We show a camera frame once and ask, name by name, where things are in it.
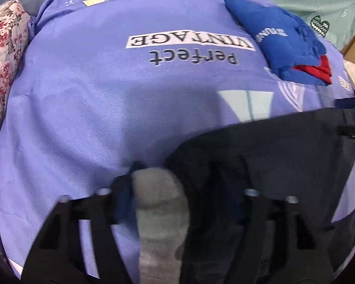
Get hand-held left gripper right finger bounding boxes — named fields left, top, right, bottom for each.
left=236, top=188, right=335, bottom=284

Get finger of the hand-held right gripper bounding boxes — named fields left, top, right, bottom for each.
left=334, top=89, right=355, bottom=111
left=337, top=125, right=355, bottom=140

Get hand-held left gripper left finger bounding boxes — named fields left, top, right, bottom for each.
left=21, top=162, right=146, bottom=284

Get dark navy pants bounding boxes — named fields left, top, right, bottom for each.
left=132, top=107, right=355, bottom=284

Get red cloth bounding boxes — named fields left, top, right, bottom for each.
left=292, top=54, right=332, bottom=85

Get purple printed blanket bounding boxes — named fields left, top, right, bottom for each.
left=0, top=0, right=355, bottom=279

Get folded blue garment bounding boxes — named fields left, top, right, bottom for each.
left=224, top=0, right=333, bottom=87

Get green printed sheet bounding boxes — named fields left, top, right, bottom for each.
left=169, top=0, right=355, bottom=51

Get floral quilt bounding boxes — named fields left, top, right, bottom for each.
left=0, top=0, right=32, bottom=243

